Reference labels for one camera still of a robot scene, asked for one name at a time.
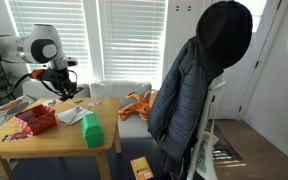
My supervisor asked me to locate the wooden table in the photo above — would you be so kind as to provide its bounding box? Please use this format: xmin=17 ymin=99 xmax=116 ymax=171
xmin=0 ymin=98 xmax=121 ymax=180

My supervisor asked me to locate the red woven basket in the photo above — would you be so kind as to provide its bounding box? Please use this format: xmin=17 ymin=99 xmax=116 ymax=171
xmin=15 ymin=104 xmax=57 ymax=135

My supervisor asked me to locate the dark grey puffer jacket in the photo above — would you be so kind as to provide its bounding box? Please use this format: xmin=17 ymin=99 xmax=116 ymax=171
xmin=147 ymin=37 xmax=223 ymax=177

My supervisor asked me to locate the window blind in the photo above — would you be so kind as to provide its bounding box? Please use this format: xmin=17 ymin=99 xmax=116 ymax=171
xmin=98 ymin=0 xmax=168 ymax=86
xmin=6 ymin=0 xmax=93 ymax=83

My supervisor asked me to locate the metal spoon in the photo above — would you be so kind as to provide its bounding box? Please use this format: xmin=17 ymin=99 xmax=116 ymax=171
xmin=68 ymin=106 xmax=82 ymax=125

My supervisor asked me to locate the small printed card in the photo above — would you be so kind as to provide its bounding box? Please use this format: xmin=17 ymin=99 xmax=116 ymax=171
xmin=43 ymin=99 xmax=63 ymax=107

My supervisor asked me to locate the green plastic chest box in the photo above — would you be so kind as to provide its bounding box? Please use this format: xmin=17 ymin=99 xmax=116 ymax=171
xmin=81 ymin=113 xmax=104 ymax=148

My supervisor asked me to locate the white tote bag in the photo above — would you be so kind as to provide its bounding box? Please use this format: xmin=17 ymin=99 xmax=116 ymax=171
xmin=196 ymin=131 xmax=218 ymax=180

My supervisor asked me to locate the red printed card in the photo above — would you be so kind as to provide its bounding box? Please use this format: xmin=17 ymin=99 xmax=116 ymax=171
xmin=2 ymin=131 xmax=30 ymax=142

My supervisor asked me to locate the black remote control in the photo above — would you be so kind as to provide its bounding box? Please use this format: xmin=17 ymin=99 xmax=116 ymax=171
xmin=63 ymin=87 xmax=84 ymax=99

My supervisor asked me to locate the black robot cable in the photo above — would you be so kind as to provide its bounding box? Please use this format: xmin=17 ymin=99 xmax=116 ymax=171
xmin=0 ymin=49 xmax=43 ymax=104

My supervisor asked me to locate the white door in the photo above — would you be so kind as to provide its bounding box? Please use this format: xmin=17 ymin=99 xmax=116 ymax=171
xmin=216 ymin=0 xmax=288 ymax=120

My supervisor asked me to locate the white coat rack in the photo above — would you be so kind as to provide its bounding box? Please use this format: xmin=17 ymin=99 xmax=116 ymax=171
xmin=186 ymin=75 xmax=226 ymax=180

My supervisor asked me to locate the black hat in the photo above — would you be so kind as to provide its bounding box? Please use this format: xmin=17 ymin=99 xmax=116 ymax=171
xmin=196 ymin=1 xmax=253 ymax=70

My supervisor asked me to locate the orange plush toy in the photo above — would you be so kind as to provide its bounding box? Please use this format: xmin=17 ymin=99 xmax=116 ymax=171
xmin=118 ymin=89 xmax=154 ymax=121

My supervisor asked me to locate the small wrapped packet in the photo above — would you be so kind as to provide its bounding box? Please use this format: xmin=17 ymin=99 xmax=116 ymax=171
xmin=87 ymin=101 xmax=102 ymax=108

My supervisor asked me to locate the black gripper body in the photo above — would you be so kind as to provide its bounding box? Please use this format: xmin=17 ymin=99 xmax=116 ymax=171
xmin=38 ymin=68 xmax=76 ymax=94

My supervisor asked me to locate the striped floor mat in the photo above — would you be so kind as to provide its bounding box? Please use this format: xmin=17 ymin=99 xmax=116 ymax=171
xmin=205 ymin=120 xmax=242 ymax=163

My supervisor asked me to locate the right window blind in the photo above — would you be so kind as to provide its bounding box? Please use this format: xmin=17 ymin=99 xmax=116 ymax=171
xmin=98 ymin=0 xmax=168 ymax=86

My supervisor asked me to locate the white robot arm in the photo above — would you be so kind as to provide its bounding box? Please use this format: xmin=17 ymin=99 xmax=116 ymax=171
xmin=0 ymin=24 xmax=81 ymax=101

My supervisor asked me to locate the white paper napkin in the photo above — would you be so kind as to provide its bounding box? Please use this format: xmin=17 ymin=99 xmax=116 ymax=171
xmin=57 ymin=106 xmax=92 ymax=125

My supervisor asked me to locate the left window blind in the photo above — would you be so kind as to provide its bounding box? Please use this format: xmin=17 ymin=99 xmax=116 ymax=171
xmin=6 ymin=0 xmax=93 ymax=83

